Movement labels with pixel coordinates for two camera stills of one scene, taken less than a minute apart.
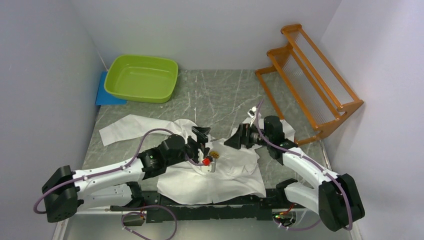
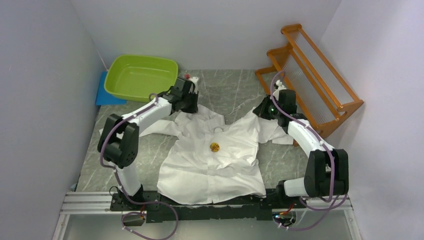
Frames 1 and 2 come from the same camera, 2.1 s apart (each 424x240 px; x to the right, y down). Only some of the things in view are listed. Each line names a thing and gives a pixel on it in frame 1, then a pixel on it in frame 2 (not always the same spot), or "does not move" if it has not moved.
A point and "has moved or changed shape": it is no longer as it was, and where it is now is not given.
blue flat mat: x=105 y=98 does not move
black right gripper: x=242 y=136 -> x=260 y=110
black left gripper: x=202 y=138 -> x=194 y=108
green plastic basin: x=141 y=78 does not move
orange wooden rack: x=309 y=97 does not move
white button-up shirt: x=219 y=172 has moved or changed shape
